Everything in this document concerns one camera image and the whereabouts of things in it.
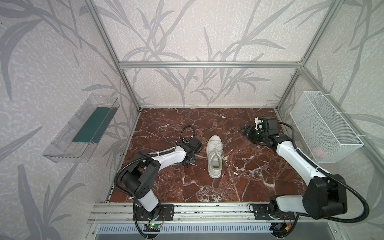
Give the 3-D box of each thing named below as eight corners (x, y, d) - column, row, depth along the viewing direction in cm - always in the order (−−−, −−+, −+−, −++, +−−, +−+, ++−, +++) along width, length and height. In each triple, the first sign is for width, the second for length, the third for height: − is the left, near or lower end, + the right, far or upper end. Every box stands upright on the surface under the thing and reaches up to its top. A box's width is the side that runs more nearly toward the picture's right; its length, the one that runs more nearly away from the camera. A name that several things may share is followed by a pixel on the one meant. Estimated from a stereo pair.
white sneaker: (207, 178, 87) (208, 172, 79) (206, 139, 104) (207, 131, 96) (223, 178, 87) (225, 172, 79) (220, 139, 104) (221, 131, 96)
